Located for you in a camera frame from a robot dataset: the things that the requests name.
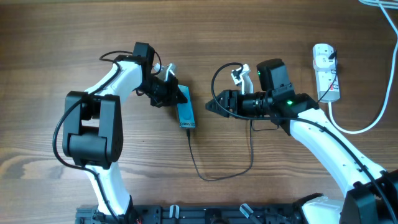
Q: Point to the white power strip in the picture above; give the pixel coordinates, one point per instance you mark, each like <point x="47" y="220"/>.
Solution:
<point x="328" y="88"/>

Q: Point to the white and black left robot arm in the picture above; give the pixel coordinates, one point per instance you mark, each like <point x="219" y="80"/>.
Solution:
<point x="92" y="124"/>

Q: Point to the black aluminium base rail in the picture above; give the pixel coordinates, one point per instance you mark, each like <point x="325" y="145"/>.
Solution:
<point x="283" y="213"/>

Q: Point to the white USB charger plug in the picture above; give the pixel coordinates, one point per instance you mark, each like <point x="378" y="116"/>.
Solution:
<point x="323" y="63"/>

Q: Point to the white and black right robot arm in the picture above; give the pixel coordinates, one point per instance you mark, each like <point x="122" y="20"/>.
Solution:
<point x="370" y="192"/>

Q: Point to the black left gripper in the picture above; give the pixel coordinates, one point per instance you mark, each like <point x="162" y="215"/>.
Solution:
<point x="169" y="99"/>

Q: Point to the blue Samsung Galaxy smartphone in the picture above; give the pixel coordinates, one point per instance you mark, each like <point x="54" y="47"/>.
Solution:
<point x="185" y="110"/>

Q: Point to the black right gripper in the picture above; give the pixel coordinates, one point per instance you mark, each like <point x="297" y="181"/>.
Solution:
<point x="230" y="98"/>

